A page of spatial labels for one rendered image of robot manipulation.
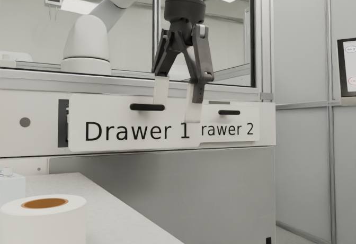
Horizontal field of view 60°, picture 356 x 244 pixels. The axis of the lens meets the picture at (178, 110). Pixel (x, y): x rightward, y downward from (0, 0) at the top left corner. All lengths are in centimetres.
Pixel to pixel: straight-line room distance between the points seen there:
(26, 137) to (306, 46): 225
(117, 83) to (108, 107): 18
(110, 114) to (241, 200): 55
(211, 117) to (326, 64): 166
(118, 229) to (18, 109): 48
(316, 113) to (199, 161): 172
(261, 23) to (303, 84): 155
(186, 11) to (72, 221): 39
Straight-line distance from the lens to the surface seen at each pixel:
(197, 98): 51
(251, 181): 104
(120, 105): 64
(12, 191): 48
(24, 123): 76
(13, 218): 28
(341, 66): 124
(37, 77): 77
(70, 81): 78
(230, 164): 98
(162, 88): 64
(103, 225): 37
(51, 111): 77
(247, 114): 99
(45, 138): 77
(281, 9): 295
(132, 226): 36
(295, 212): 278
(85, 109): 62
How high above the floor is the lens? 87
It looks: 3 degrees up
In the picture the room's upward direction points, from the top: straight up
